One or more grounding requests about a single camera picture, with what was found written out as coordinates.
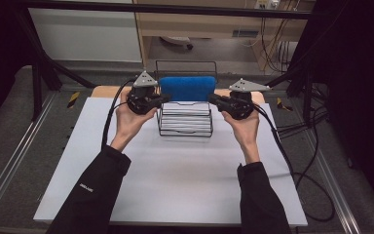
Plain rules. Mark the chair base with caster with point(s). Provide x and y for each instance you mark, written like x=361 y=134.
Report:
x=178 y=40

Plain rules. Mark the aluminium floor rail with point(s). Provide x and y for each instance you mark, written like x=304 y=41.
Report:
x=16 y=152
x=334 y=185

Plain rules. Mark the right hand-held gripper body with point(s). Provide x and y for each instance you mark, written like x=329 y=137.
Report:
x=240 y=104

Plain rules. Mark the black metal frame bar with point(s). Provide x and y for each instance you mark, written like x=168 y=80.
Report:
x=175 y=9

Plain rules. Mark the person's right hand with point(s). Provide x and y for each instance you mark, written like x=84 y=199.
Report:
x=245 y=130

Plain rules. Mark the wooden board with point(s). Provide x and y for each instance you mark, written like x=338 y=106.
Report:
x=107 y=91

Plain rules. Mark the black metal stand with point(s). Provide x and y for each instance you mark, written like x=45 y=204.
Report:
x=305 y=78
x=37 y=74

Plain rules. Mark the person's left hand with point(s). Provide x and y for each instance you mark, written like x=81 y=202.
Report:
x=130 y=123

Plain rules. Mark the light wooden desk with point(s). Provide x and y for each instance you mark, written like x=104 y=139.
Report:
x=207 y=24

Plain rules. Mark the white power strip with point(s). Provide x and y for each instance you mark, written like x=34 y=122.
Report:
x=267 y=4

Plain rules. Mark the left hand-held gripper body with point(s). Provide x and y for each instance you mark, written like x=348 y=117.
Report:
x=142 y=97

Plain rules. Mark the white cabinet panel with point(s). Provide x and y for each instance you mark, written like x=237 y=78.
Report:
x=84 y=35

